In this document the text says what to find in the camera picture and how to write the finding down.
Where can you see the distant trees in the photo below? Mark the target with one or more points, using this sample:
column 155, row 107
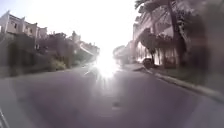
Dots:
column 119, row 54

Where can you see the dark car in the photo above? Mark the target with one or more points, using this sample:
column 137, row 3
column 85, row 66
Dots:
column 147, row 62

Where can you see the pink building with arched windows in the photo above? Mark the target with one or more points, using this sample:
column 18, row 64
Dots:
column 141, row 36

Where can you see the grey asphalt road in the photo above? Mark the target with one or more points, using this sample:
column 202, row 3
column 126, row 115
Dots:
column 83, row 103

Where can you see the palm tree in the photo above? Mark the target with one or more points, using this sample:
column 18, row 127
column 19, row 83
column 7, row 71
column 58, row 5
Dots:
column 175, row 36

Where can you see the row of bushes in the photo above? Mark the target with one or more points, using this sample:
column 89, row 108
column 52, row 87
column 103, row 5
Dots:
column 40, row 55

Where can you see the grass verge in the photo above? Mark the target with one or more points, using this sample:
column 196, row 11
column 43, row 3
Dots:
column 186, row 74

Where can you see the pale kerb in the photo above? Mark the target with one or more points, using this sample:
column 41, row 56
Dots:
column 186, row 85

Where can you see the row of pale buildings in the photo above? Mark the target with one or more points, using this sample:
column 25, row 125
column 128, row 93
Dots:
column 16, row 26

